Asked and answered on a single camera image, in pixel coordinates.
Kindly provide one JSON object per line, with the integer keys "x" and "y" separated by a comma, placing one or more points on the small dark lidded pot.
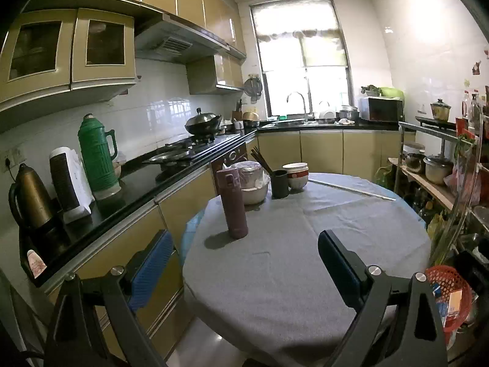
{"x": 414, "y": 158}

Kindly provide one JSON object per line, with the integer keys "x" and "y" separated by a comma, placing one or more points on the round wall-hung colander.
{"x": 253, "y": 88}

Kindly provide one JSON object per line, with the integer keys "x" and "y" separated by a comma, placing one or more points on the green vegetable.
{"x": 392, "y": 92}

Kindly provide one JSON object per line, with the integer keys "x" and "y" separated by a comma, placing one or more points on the golden pot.
{"x": 251, "y": 117}

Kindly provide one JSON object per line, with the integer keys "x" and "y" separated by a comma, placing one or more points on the round table with grey cloth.
{"x": 290, "y": 244}

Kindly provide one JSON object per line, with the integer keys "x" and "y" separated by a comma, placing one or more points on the range hood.
{"x": 172, "y": 44}

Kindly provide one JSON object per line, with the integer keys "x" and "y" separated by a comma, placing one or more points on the flat metal lid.
{"x": 168, "y": 156}

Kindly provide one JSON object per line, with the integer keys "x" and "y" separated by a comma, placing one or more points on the black and white heater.
{"x": 67, "y": 183}

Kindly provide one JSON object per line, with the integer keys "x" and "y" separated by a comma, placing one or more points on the metal pot with lid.
{"x": 254, "y": 187}

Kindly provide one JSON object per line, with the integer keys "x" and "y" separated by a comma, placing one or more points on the glass-door wall cabinet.
{"x": 68, "y": 80}

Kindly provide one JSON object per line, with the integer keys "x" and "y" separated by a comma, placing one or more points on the red plastic basket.
{"x": 443, "y": 275}

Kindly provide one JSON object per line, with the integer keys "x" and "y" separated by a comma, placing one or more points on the small leafy plant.
{"x": 370, "y": 90}

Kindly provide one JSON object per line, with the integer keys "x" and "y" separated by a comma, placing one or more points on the gas stove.
{"x": 198, "y": 147}

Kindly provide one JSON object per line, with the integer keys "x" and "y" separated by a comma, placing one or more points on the small beige wall cabinet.
{"x": 214, "y": 74}

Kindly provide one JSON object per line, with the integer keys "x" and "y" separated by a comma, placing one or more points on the maroon thermos bottle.
{"x": 233, "y": 206}

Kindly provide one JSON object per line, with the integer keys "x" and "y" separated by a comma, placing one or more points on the white dishes by sink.
{"x": 327, "y": 114}

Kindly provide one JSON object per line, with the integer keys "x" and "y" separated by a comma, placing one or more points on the black tray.
{"x": 55, "y": 244}

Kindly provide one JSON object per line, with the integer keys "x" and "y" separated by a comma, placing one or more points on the black cup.
{"x": 279, "y": 185}

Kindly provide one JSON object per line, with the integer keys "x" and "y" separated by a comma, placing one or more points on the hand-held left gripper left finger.
{"x": 151, "y": 267}

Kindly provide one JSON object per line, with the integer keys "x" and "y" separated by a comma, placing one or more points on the metal faucet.
{"x": 303, "y": 103}

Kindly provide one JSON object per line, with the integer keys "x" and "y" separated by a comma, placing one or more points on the black wok with lid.
{"x": 202, "y": 122}

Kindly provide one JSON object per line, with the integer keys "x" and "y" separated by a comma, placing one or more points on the green thermos jug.
{"x": 97, "y": 156}

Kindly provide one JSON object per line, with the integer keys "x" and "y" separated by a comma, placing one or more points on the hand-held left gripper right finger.
{"x": 340, "y": 271}

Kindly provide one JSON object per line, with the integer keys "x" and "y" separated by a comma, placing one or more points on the wall socket with plug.
{"x": 11, "y": 160}

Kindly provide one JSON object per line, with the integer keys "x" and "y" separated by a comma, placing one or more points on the steel pot with lid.
{"x": 437, "y": 170}

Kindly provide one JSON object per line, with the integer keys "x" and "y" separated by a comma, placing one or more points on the long thin stick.
{"x": 355, "y": 191}

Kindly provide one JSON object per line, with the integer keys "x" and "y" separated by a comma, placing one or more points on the metal storage rack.
{"x": 431, "y": 187}

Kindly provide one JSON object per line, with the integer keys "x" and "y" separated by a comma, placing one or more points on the light blue table cover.
{"x": 191, "y": 233}

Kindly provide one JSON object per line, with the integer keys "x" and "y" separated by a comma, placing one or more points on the white microwave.
{"x": 382, "y": 110}

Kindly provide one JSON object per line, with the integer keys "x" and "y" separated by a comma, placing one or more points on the small printed cup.
{"x": 36, "y": 265}

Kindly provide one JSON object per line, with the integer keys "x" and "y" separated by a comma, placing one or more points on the black kitchen countertop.
{"x": 133, "y": 183}

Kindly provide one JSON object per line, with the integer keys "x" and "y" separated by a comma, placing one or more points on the knife block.
{"x": 237, "y": 112}

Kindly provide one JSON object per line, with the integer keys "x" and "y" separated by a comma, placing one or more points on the window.
{"x": 301, "y": 53}

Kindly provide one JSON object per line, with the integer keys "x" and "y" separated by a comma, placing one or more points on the lidded printed pot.
{"x": 440, "y": 110}

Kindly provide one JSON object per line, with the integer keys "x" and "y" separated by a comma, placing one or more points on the brown electric kettle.
{"x": 32, "y": 198}

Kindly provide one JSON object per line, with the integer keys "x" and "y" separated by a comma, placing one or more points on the grey metal pot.
{"x": 348, "y": 114}

